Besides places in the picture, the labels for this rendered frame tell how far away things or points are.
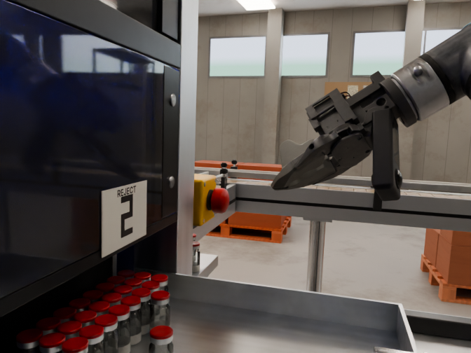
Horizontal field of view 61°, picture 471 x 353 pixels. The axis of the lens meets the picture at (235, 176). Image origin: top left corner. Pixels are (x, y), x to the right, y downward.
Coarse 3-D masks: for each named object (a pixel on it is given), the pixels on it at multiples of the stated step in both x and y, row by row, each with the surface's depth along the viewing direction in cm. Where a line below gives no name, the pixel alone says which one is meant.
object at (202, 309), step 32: (192, 288) 52; (224, 288) 51; (256, 288) 50; (192, 320) 47; (224, 320) 48; (256, 320) 48; (288, 320) 48; (320, 320) 48; (352, 320) 48; (384, 320) 47; (192, 352) 41; (224, 352) 41; (256, 352) 41; (288, 352) 41; (320, 352) 41; (352, 352) 42; (416, 352) 36
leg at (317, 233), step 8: (312, 224) 129; (320, 224) 128; (312, 232) 129; (320, 232) 128; (312, 240) 129; (320, 240) 128; (312, 248) 129; (320, 248) 129; (312, 256) 129; (320, 256) 129; (312, 264) 130; (320, 264) 130; (312, 272) 130; (320, 272) 130; (312, 280) 130; (320, 280) 130; (312, 288) 130; (320, 288) 131
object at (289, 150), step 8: (288, 144) 58; (296, 144) 57; (304, 144) 56; (280, 152) 58; (288, 152) 58; (296, 152) 57; (288, 160) 57; (312, 160) 54; (320, 160) 55; (288, 168) 56; (296, 168) 55; (304, 168) 55; (312, 168) 56; (280, 176) 57; (288, 176) 56; (296, 176) 56; (272, 184) 58; (280, 184) 57; (288, 184) 57
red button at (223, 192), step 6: (216, 192) 62; (222, 192) 62; (216, 198) 61; (222, 198) 61; (228, 198) 63; (216, 204) 61; (222, 204) 61; (228, 204) 64; (216, 210) 62; (222, 210) 62
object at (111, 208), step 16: (112, 192) 36; (128, 192) 39; (144, 192) 43; (112, 208) 37; (128, 208) 40; (144, 208) 43; (112, 224) 37; (128, 224) 40; (144, 224) 43; (112, 240) 37; (128, 240) 40
